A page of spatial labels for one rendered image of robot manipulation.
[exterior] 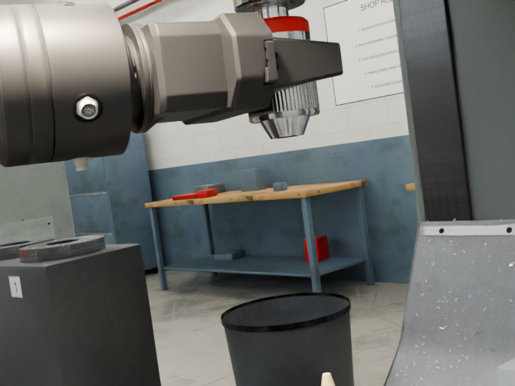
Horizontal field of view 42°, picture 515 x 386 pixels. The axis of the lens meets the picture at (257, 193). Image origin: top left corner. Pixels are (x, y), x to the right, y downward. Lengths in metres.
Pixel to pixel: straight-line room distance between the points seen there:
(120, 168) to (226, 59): 7.37
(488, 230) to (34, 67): 0.55
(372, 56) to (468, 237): 4.92
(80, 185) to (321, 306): 5.77
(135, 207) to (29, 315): 7.11
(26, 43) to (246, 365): 2.08
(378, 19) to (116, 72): 5.31
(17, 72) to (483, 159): 0.55
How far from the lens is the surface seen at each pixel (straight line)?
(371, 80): 5.68
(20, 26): 0.38
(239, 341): 2.37
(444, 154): 0.81
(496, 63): 0.78
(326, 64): 0.43
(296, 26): 0.44
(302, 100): 0.43
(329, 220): 6.09
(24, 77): 0.36
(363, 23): 5.74
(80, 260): 0.71
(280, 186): 5.59
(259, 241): 6.79
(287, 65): 0.42
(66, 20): 0.38
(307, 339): 2.30
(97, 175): 7.79
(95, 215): 7.97
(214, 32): 0.39
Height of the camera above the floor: 1.18
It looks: 3 degrees down
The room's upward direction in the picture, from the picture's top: 8 degrees counter-clockwise
